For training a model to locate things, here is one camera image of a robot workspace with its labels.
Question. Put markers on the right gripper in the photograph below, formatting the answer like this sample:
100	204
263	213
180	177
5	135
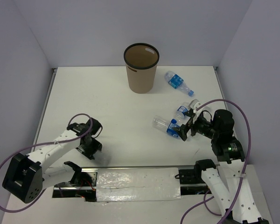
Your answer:
182	130

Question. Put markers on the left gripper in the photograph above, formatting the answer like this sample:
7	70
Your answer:
96	145

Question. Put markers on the brown paper bin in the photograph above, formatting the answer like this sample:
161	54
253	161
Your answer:
141	61

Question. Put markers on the silver foil tape sheet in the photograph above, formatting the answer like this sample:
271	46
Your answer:
136	185

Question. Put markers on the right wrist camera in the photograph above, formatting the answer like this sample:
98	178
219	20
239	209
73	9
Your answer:
194	105

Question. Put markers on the small bottle, blue cap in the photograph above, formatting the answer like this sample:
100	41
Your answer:
179	113

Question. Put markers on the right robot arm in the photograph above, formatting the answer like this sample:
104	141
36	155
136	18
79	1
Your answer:
234	198

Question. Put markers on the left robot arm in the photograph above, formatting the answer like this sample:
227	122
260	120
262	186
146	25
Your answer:
28	175

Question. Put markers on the aluminium rail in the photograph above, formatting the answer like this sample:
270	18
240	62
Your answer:
137	167

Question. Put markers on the clear bottle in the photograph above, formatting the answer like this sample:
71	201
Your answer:
166	126

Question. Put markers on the green label bottle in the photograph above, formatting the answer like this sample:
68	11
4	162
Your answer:
196	137

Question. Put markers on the bottle near bin, blue label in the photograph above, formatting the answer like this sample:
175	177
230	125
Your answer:
178	83

